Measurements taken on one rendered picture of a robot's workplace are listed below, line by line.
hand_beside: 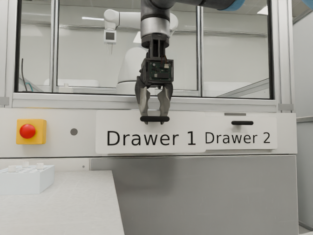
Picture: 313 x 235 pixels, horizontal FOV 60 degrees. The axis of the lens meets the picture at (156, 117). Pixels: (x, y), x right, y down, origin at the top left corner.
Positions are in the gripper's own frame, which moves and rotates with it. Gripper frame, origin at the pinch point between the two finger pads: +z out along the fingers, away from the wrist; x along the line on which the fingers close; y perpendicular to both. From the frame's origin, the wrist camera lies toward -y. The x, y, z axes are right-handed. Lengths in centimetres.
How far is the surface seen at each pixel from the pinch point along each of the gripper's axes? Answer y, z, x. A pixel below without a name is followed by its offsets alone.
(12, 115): -17.5, -1.7, -39.1
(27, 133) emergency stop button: -10.1, 3.5, -32.9
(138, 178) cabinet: -17.5, 17.5, -1.7
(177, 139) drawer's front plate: -1.3, 5.1, 6.5
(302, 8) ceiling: -283, -190, 280
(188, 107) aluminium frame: -17.3, -5.2, 14.7
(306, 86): -155, -43, 174
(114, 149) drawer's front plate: -1.3, 7.7, -9.8
